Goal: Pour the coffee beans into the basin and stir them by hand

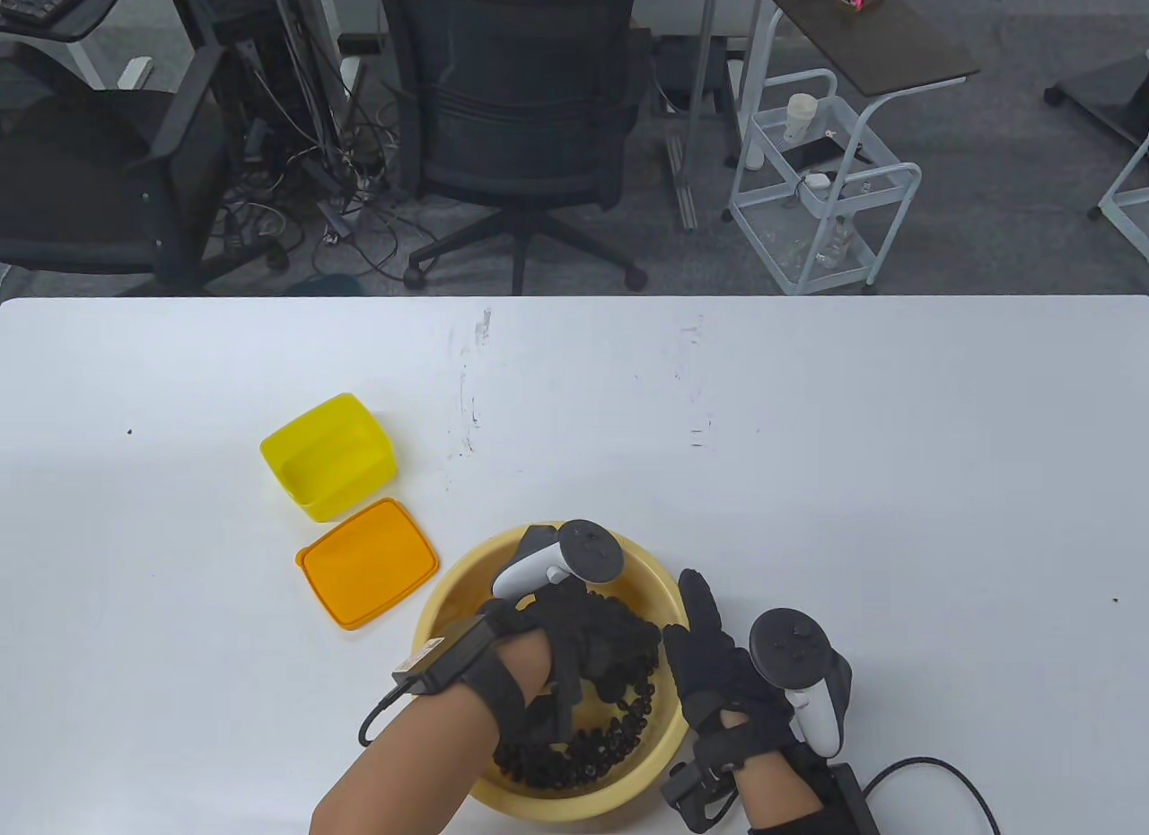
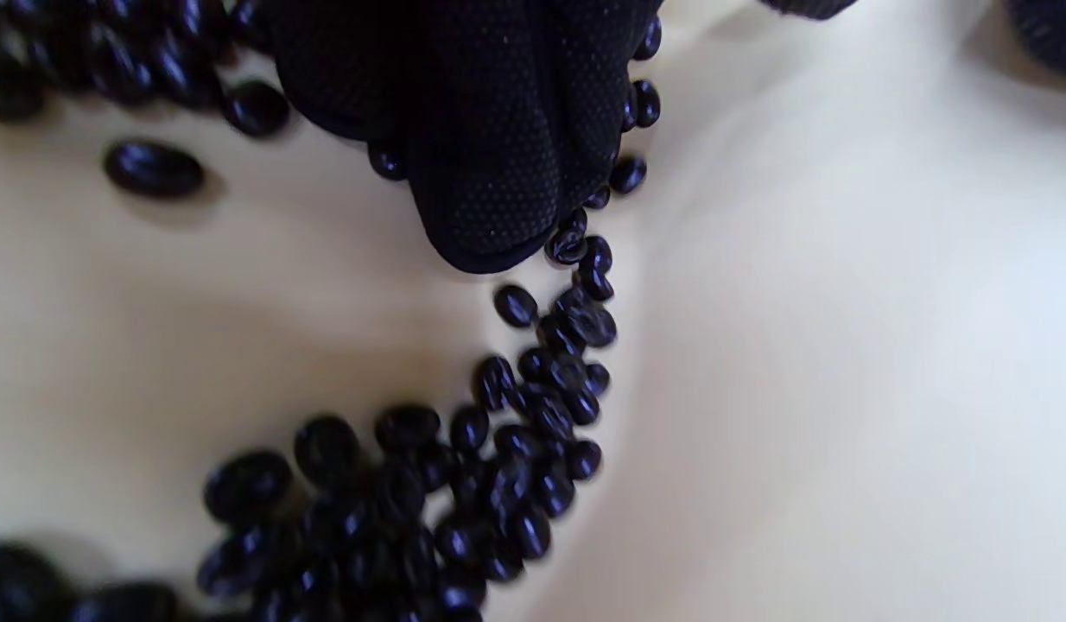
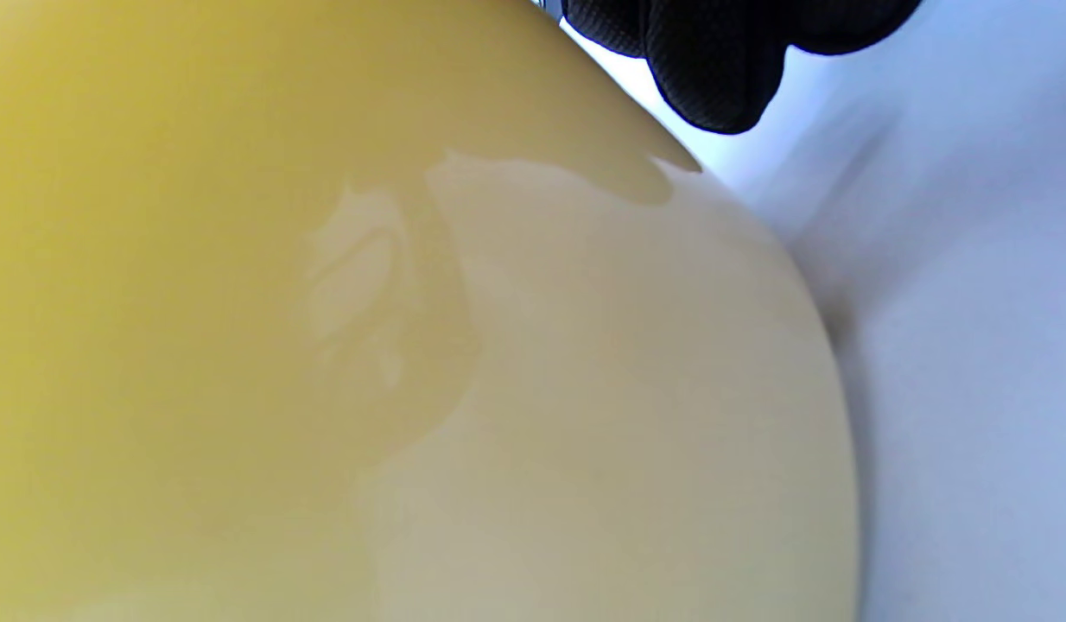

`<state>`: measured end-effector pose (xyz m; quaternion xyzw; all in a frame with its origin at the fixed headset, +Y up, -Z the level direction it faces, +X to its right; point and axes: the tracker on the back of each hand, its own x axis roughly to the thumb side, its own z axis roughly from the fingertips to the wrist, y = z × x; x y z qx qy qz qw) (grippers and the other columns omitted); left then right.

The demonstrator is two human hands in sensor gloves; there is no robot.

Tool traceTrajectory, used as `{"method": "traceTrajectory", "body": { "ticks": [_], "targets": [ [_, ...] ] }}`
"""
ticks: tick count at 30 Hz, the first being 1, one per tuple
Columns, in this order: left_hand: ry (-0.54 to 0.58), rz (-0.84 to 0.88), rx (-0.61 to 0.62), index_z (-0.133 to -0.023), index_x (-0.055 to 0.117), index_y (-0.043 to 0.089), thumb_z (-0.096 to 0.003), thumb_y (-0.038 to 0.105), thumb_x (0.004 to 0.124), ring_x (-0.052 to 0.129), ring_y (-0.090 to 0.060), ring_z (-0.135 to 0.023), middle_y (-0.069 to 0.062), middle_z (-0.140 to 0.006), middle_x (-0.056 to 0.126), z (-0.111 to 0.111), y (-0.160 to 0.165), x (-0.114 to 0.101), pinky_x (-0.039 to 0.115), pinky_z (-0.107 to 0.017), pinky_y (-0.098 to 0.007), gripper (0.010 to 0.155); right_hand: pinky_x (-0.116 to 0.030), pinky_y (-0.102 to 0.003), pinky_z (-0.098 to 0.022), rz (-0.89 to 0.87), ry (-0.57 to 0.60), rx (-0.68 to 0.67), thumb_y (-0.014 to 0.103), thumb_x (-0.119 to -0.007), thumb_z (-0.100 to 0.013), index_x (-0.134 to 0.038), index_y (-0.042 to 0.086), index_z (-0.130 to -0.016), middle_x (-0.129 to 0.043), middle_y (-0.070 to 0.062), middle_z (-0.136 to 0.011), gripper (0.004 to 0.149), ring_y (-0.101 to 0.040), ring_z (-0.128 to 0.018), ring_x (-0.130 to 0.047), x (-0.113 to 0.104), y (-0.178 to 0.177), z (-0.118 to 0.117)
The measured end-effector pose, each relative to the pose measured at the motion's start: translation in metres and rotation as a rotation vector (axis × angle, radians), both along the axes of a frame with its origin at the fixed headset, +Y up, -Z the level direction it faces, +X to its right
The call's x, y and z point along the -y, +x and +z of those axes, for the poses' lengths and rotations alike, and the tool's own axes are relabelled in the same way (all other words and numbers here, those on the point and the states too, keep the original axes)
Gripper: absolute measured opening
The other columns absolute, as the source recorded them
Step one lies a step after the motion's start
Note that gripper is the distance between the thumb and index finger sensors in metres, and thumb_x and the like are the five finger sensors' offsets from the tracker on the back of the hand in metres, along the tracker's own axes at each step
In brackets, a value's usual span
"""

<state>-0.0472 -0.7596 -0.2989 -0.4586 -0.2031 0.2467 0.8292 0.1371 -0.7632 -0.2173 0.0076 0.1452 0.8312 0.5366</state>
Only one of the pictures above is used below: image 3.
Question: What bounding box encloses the person's right hand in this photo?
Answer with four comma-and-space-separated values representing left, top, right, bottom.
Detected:
561, 0, 924, 136

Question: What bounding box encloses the yellow round bowl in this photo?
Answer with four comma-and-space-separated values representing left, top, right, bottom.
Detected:
0, 0, 862, 622

